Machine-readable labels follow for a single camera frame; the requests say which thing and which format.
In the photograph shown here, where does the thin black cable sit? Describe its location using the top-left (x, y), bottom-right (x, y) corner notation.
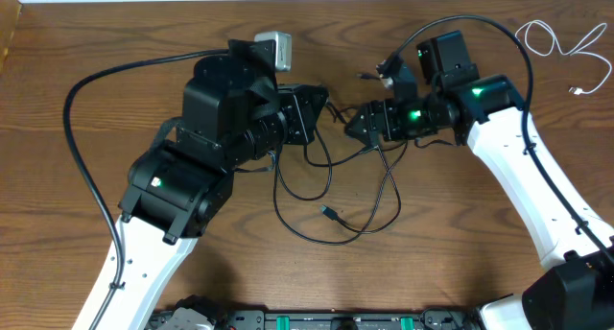
top-left (272, 71), bottom-right (385, 247)

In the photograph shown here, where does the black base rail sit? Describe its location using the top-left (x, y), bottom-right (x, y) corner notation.
top-left (144, 295), bottom-right (483, 330)

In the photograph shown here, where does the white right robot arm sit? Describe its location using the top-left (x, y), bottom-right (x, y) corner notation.
top-left (345, 31), bottom-right (613, 329)

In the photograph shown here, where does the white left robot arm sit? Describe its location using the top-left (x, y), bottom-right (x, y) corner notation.
top-left (75, 32), bottom-right (328, 329)

